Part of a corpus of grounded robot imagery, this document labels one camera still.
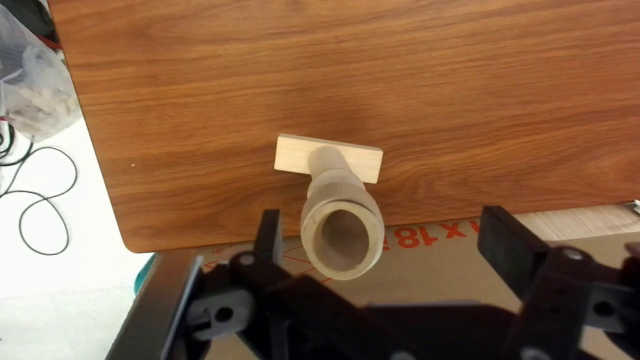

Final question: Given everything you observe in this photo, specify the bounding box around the thin black floor cable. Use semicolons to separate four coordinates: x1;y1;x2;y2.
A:
0;136;80;257

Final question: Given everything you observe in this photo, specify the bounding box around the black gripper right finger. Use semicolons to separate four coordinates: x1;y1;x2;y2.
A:
475;204;640;360

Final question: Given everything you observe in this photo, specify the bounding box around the rectangular wooden plank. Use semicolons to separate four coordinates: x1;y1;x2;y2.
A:
272;133;386;186

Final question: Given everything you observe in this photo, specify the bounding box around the large cardboard sheet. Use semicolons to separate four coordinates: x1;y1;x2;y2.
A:
197;204;640;360

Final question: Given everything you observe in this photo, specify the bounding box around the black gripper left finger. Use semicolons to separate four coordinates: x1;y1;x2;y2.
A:
182;209;375;360

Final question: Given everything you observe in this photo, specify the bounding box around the clear plastic bag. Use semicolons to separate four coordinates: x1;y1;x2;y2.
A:
0;7;84;143

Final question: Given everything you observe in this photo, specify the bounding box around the wooden goblet block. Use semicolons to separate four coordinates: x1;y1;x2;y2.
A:
299;166;382;227

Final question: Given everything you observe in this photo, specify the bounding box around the wooden ring block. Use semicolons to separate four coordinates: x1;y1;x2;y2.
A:
297;198;386;282

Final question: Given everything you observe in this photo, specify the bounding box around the teal round object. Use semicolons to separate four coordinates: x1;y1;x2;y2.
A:
131;252;160;296

